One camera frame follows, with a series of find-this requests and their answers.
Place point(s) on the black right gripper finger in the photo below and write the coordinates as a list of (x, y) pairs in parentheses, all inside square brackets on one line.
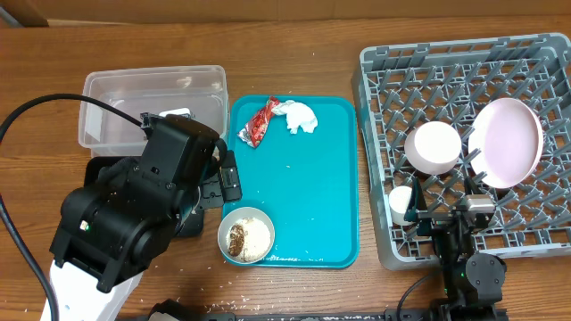
[(417, 203), (471, 188)]

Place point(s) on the white napkin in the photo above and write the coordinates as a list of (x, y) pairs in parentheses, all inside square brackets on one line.
[(297, 115)]

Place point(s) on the black tray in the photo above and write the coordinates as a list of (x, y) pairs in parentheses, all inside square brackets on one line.
[(190, 218)]

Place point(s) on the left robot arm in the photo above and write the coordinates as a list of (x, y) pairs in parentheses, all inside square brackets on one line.
[(113, 227)]

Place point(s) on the grey dishwasher rack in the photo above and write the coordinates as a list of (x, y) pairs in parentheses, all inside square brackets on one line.
[(400, 87)]

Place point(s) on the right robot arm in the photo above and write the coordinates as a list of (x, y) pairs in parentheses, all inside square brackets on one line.
[(472, 280)]

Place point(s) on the red foil wrapper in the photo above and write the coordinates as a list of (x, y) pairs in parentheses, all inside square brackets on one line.
[(255, 129)]

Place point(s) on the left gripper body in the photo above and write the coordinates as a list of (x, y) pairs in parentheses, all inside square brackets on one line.
[(211, 191)]

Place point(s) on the teal plastic tray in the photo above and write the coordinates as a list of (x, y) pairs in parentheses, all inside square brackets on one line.
[(307, 184)]

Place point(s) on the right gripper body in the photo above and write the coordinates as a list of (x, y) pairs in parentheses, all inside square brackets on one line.
[(444, 215)]

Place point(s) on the grey bowl with rice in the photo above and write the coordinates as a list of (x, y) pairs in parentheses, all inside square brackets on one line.
[(246, 236)]

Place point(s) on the clear plastic bin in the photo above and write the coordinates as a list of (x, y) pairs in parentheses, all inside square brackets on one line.
[(202, 89)]

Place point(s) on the cream white cup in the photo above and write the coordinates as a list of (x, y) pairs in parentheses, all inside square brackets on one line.
[(399, 199)]

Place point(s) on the white round plate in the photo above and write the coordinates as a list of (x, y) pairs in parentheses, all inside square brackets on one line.
[(507, 137)]

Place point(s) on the pink white bowl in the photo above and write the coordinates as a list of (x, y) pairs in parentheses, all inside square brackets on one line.
[(433, 148)]

